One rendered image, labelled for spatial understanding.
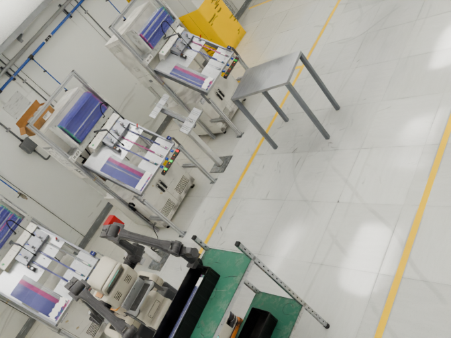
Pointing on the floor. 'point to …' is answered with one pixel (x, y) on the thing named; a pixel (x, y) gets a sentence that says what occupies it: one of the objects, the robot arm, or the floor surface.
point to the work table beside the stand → (280, 69)
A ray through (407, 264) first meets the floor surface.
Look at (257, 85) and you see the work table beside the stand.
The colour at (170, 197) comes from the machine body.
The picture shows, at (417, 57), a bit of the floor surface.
